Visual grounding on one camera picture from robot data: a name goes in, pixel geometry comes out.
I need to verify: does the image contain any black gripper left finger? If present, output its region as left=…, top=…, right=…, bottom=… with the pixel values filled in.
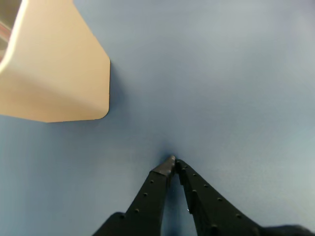
left=93, top=155, right=176, bottom=236

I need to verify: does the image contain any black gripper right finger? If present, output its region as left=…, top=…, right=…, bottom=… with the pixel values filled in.
left=176, top=159, right=315, bottom=236

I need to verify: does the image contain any beige square open box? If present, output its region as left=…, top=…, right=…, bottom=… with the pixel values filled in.
left=0, top=0, right=111, bottom=123

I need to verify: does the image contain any dark blue table mat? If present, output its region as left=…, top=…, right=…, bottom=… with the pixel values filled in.
left=0, top=0, right=315, bottom=236

